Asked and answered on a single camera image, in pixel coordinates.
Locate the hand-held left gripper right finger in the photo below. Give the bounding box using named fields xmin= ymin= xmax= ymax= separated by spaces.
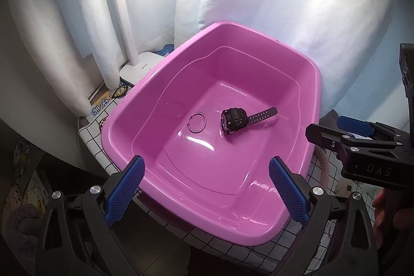
xmin=268 ymin=156 xmax=380 ymax=276

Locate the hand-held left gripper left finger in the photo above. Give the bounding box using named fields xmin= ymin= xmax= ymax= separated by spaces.
xmin=35 ymin=155 xmax=146 ymax=276

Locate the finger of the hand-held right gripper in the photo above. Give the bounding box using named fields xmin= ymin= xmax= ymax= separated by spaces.
xmin=305 ymin=123 xmax=402 ymax=158
xmin=336 ymin=116 xmax=406 ymax=138

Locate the beige plush pouch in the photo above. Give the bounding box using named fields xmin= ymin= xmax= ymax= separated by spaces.
xmin=334 ymin=182 xmax=354 ymax=198

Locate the pink plastic basin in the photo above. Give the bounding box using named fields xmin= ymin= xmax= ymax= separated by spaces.
xmin=100 ymin=21 xmax=323 ymax=247

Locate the black wrist watch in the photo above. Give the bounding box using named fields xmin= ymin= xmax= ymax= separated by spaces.
xmin=221 ymin=107 xmax=279 ymax=135

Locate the thin metal hoop bracelet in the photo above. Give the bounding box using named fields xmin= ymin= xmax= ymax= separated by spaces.
xmin=189 ymin=113 xmax=207 ymax=134

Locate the person's right hand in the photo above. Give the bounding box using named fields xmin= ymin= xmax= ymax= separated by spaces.
xmin=372 ymin=188 xmax=414 ymax=231

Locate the pink knitted strawberry headband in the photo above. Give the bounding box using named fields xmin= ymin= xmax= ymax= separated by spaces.
xmin=311 ymin=146 xmax=331 ymax=190

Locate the white checked tablecloth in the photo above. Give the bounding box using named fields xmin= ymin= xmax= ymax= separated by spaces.
xmin=78 ymin=82 xmax=382 ymax=271

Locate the cartoon printed cloth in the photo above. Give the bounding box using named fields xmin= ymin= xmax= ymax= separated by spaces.
xmin=6 ymin=134 xmax=54 ymax=252

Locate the white desk lamp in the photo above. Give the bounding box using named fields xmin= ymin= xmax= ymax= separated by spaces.
xmin=107 ymin=0 xmax=164 ymax=86

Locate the white curtain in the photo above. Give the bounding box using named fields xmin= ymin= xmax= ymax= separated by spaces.
xmin=175 ymin=0 xmax=403 ymax=122
xmin=6 ymin=0 xmax=216 ymax=117

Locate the blue checked cloth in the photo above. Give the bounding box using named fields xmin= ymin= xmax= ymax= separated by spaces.
xmin=154 ymin=43 xmax=177 ymax=57

